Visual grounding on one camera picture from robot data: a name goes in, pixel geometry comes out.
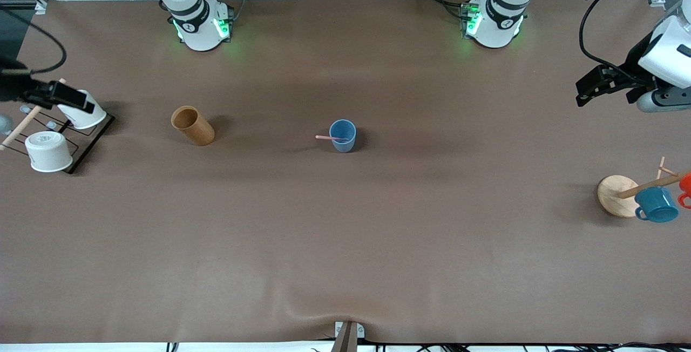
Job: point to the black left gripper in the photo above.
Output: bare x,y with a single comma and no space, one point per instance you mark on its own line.
631,70

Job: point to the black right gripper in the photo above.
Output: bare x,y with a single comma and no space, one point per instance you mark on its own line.
12,87

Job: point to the blue cup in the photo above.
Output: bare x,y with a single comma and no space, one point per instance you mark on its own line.
343,139

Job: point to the pink straw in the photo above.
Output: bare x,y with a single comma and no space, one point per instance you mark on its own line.
326,137

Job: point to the white tilted paper cup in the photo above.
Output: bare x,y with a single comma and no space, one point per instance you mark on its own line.
86,117

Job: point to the white upturned paper cup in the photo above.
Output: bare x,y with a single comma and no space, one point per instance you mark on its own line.
48,152

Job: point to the wooden rack rod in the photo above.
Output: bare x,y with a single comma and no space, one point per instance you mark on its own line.
19,130

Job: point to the wooden mug tree stand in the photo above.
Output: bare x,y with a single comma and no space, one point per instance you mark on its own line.
615,195

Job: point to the teal mug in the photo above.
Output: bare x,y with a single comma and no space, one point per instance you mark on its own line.
656,205

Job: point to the red mug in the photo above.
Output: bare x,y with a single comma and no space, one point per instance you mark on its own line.
686,187

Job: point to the brown wooden cylinder holder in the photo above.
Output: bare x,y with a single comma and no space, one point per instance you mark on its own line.
197,128

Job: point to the brown table mat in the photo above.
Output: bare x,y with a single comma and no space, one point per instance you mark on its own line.
345,244

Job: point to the metal table bracket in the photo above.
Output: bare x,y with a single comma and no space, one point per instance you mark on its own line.
348,336

